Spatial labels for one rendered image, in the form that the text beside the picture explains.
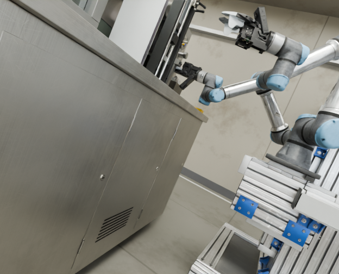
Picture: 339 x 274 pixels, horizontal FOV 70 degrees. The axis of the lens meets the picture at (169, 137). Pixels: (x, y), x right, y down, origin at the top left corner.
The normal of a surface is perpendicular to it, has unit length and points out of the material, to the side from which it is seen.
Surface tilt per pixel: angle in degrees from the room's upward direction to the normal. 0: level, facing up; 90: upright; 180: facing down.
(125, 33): 90
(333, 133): 98
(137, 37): 90
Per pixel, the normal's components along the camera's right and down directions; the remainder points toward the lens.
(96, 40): 0.86, 0.40
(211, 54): -0.39, -0.09
